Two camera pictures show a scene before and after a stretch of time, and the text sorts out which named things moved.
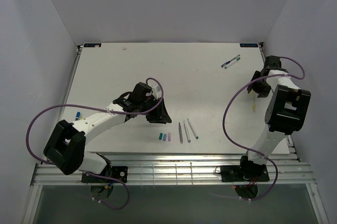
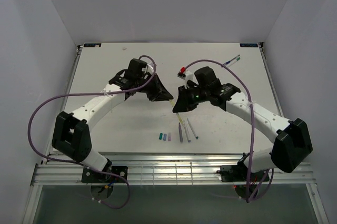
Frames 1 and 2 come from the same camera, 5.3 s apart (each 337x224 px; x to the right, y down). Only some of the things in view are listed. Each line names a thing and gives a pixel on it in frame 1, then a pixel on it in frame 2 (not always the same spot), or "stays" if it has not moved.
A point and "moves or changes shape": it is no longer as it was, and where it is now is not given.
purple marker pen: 180,133 stays
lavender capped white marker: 186,132 stays
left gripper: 161,116 → 159,92
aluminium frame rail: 179,170 stays
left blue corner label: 92,44 stays
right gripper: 263,92 → 182,104
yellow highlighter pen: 253,101 moves or changes shape
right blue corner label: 248,45 stays
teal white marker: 196,137 stays
